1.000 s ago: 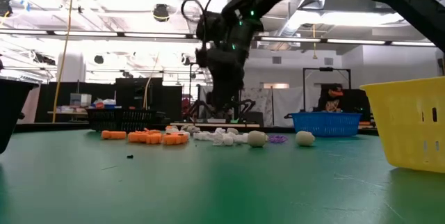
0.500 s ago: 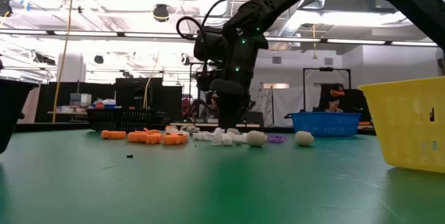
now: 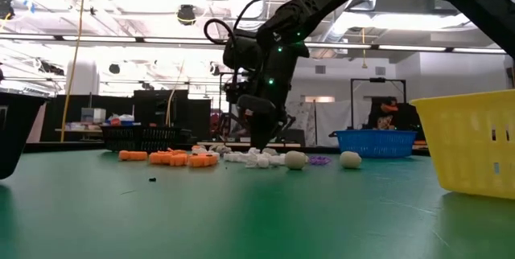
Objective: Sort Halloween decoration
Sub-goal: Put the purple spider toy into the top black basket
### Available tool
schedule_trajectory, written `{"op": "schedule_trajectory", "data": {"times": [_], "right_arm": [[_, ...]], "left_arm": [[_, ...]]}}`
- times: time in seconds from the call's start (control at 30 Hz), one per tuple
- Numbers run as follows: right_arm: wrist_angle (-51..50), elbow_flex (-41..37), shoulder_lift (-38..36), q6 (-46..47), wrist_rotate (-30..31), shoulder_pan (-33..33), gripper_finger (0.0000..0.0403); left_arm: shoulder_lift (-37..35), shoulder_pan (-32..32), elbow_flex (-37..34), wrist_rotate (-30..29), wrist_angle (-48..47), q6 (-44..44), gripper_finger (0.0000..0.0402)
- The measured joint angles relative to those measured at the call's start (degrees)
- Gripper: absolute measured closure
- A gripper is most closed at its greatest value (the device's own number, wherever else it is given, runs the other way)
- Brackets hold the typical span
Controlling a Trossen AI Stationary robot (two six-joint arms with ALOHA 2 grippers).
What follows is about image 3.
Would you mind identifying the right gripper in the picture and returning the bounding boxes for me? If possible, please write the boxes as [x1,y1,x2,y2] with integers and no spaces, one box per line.
[222,33,311,152]

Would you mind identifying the small purple spider toy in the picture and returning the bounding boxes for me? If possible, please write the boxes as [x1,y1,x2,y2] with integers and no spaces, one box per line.
[308,155,333,167]

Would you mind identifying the white hanging sheet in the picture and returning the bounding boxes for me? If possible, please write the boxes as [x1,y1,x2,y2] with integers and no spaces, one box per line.
[297,100,373,148]

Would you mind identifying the blue plastic mesh basket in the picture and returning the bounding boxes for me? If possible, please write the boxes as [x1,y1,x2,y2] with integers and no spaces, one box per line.
[328,129,418,159]

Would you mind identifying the person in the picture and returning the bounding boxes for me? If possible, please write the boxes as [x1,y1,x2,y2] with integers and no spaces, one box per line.
[366,96,407,131]

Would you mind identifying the long LED light bar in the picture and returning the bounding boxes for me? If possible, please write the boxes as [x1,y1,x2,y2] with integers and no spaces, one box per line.
[0,32,515,56]

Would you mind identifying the black plastic mesh basket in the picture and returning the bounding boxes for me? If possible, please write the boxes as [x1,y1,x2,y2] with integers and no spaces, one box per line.
[99,125,180,152]
[0,92,48,180]

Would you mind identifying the black round ceiling device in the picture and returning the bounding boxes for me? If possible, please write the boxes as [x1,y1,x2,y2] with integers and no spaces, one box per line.
[175,4,198,27]

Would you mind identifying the white storage box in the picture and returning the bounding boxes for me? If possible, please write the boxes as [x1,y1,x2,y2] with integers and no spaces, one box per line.
[80,108,107,125]

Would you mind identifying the yellow plastic mesh basket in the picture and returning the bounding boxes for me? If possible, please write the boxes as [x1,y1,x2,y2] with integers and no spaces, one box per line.
[410,88,515,201]

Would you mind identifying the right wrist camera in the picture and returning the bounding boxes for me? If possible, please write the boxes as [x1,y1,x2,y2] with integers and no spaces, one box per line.
[223,80,245,105]

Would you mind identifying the thin beige hanging cable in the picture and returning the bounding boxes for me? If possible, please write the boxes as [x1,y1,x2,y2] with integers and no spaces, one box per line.
[164,57,187,128]

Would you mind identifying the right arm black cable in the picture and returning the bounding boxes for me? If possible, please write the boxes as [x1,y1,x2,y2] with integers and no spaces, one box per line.
[203,0,299,57]

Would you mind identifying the black metal stand frame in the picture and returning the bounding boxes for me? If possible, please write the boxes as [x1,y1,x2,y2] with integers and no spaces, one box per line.
[349,76,407,131]

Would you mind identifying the black partition wall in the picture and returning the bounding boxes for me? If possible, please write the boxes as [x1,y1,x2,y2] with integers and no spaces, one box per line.
[42,88,212,144]

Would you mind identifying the black aluminium table frame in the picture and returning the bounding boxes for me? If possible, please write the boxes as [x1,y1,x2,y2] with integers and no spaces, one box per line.
[19,140,434,156]

